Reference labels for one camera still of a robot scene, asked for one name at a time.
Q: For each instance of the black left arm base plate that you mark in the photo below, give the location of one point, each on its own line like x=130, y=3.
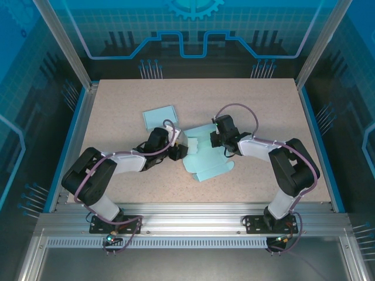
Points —
x=99, y=226

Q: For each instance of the light blue paper box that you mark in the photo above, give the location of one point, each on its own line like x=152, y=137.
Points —
x=205, y=167
x=158, y=117

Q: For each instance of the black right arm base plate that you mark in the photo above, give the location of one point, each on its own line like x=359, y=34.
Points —
x=257, y=224

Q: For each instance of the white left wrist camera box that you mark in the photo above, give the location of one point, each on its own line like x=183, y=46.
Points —
x=181, y=137

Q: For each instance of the blue table side panel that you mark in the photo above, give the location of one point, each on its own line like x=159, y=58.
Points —
x=76, y=117
x=311, y=117

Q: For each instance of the aluminium frame post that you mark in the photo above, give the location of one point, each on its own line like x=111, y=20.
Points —
x=322, y=44
x=67, y=47

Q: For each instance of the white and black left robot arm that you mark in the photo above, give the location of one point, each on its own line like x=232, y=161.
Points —
x=88, y=175

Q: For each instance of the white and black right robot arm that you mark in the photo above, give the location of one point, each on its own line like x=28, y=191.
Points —
x=293, y=169

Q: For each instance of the grey metal shelf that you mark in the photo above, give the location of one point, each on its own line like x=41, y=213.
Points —
x=187, y=263

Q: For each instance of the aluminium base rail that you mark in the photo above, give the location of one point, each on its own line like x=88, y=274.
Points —
x=190, y=219

